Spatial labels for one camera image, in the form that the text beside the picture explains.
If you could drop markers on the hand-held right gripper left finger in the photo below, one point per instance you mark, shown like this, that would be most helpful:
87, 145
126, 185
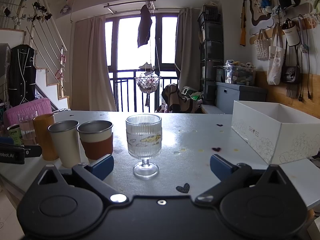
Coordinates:
102, 166

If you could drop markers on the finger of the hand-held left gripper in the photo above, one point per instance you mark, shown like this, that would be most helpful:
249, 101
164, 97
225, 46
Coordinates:
33, 151

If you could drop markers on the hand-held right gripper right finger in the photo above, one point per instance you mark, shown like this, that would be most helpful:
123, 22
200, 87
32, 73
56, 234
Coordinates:
220, 166

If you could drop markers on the ribbed glass goblet cup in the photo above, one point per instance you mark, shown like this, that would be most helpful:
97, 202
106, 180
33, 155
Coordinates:
143, 140

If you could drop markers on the black leather shoulder bag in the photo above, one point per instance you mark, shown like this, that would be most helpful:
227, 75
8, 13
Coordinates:
290, 74

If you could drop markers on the orange plastic cup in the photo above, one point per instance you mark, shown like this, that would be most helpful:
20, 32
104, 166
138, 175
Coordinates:
43, 135

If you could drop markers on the steel cup with brown sleeve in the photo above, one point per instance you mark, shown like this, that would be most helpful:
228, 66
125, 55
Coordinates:
96, 140

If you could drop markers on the cream steel cup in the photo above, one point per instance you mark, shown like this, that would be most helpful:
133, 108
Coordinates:
66, 142

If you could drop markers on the purple heart sticker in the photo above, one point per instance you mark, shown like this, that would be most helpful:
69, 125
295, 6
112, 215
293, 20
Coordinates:
216, 149

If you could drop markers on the green label tin can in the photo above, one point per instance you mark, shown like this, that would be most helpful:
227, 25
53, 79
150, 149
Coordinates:
15, 135

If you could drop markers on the clear glass tumbler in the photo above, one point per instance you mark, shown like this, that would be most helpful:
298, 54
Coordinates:
26, 127

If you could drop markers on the pink ruffled stool cover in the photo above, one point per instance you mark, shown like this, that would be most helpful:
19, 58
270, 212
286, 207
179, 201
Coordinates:
27, 110

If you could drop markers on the black heart sticker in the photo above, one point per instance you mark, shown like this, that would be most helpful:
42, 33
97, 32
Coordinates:
183, 188

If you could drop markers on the white cardboard shoe box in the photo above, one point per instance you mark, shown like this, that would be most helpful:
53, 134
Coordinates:
280, 135

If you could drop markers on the grey storage box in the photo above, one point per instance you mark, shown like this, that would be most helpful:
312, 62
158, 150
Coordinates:
237, 95

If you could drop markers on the black vest with white trim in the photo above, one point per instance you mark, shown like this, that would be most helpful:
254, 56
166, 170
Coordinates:
22, 75

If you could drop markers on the brown plaid cloth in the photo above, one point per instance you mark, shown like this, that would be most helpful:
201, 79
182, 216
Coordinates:
180, 98

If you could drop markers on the clear plastic storage bin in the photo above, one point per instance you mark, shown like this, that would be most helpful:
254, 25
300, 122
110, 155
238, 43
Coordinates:
238, 75

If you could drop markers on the hanging net basket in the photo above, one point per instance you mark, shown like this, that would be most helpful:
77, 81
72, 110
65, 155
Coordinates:
147, 82

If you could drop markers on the beige curtain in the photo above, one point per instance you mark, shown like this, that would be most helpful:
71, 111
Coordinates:
92, 62

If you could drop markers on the white hanging sneakers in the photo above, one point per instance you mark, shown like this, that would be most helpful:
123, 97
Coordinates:
146, 65

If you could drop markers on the dark drawer tower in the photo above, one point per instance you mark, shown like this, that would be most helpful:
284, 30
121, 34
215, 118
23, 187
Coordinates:
211, 50

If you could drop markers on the white canvas tote bag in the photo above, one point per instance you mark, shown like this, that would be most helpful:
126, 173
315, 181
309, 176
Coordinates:
275, 62

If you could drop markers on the grey curtain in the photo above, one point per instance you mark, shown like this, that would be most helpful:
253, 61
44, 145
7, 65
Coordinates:
186, 52

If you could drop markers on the white stair railing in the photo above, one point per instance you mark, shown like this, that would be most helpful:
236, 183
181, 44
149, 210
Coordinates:
45, 30

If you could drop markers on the white knit bag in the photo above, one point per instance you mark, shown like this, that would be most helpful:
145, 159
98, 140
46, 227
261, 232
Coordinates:
261, 47

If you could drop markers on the dark hanging garment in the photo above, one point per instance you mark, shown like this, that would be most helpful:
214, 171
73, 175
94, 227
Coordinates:
145, 27

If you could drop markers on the toy rifle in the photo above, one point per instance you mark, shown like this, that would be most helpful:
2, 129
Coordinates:
243, 22

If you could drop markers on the white bucket bag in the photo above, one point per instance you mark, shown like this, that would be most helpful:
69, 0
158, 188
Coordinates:
292, 33

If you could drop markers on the metal curtain rod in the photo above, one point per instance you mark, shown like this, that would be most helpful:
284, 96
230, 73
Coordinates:
130, 3

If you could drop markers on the blue plush toy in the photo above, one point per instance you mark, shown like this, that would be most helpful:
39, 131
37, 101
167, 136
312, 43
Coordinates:
265, 1

